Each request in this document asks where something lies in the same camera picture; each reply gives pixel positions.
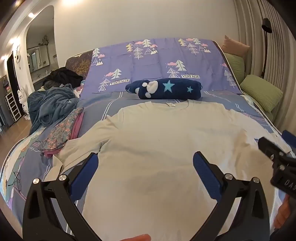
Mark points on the black floor lamp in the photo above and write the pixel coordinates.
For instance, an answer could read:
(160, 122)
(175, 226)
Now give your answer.
(266, 34)

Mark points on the beige curtain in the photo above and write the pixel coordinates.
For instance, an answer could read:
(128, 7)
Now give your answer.
(266, 14)

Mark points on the wall mirror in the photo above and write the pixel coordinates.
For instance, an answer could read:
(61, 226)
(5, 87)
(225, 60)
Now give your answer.
(35, 58)

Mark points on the navy star-print plush blanket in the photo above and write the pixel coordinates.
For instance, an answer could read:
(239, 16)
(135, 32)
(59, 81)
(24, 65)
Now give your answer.
(166, 89)

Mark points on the branch-print pillow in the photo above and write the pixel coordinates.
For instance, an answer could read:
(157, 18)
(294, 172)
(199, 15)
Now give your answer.
(78, 63)

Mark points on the white wall clock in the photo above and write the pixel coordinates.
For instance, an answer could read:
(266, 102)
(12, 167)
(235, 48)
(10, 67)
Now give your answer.
(17, 56)

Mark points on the pink folded cloth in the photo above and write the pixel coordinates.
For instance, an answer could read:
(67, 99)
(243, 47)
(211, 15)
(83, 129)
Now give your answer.
(75, 128)

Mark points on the white t-shirt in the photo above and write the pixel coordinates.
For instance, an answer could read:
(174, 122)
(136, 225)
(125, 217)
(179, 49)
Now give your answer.
(150, 157)

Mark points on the small green cushion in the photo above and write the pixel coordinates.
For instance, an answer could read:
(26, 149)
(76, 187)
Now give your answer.
(234, 66)

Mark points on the person's left hand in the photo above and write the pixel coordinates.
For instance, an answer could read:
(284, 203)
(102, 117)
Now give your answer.
(136, 238)

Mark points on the purple tree-print sheet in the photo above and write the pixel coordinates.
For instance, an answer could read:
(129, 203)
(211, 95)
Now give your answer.
(150, 62)

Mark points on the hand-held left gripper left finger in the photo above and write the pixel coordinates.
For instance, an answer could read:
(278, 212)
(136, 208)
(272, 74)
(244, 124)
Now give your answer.
(85, 172)

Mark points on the white cat figurine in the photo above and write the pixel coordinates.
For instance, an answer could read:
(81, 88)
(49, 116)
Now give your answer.
(23, 99)

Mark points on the white shelf rack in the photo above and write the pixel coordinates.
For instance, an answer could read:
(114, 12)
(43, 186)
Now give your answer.
(12, 104)

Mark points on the floral folded cloth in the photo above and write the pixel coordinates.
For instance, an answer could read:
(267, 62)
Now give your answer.
(60, 132)

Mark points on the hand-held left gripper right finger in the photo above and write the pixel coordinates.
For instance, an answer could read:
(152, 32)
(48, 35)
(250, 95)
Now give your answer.
(205, 176)

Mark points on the black clothing heap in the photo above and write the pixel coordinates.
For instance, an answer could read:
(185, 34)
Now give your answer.
(62, 77)

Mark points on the person's right hand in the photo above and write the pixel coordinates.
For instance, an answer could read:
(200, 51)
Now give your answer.
(282, 214)

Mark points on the eyeglasses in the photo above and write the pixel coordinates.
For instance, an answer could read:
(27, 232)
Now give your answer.
(16, 182)

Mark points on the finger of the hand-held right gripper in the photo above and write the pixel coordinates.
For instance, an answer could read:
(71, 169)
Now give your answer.
(289, 140)
(269, 146)

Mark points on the blue striped bed cover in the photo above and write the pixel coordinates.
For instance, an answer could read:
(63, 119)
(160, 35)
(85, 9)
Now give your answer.
(101, 109)

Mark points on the large green cushion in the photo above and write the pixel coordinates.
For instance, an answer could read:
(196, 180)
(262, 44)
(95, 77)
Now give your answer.
(261, 92)

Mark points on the blue fleece blanket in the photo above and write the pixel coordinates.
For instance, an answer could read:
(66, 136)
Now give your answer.
(49, 104)

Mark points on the pink cushion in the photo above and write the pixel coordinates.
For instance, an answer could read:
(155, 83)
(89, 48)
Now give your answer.
(234, 46)

